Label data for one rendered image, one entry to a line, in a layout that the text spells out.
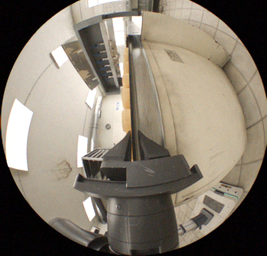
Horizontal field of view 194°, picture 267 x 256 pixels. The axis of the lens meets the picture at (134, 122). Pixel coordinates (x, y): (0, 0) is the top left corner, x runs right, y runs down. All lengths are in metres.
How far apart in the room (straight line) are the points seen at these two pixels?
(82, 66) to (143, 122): 0.65
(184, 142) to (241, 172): 0.91
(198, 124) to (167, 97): 0.11
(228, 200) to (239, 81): 0.95
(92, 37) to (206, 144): 0.74
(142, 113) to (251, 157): 0.96
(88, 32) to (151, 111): 0.59
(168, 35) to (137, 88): 0.42
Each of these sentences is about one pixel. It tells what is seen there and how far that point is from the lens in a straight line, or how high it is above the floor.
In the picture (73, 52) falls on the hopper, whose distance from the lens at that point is 0.67.
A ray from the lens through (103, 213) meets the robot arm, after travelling 0.92.
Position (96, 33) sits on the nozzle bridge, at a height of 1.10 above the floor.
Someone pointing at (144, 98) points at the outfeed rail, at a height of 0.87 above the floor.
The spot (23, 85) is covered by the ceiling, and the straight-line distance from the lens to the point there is 2.28.
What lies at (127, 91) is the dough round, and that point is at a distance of 0.18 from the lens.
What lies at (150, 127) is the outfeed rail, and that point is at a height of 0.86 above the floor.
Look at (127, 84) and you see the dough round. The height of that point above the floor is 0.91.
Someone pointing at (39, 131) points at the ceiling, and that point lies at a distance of 2.30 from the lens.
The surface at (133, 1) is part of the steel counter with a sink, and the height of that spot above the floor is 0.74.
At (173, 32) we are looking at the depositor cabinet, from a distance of 0.55.
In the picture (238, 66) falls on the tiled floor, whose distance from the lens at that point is 1.00.
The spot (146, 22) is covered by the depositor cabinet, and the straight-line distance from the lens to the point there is 0.50.
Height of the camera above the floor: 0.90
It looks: 1 degrees down
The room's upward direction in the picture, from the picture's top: 93 degrees counter-clockwise
